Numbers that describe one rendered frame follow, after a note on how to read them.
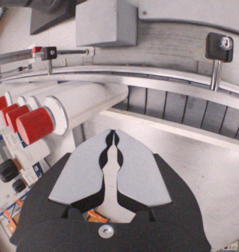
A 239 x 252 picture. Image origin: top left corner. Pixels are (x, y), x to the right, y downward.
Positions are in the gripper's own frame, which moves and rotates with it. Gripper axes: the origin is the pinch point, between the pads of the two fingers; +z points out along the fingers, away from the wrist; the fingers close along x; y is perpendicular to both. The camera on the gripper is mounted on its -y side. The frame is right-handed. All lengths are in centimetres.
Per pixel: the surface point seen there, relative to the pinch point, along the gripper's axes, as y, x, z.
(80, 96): -2.0, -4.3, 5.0
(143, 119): 3.7, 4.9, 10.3
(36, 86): -1.4, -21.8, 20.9
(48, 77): -3.7, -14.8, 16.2
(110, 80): -3.4, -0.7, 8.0
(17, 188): 59, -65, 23
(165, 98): 0.3, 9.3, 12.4
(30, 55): -13, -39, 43
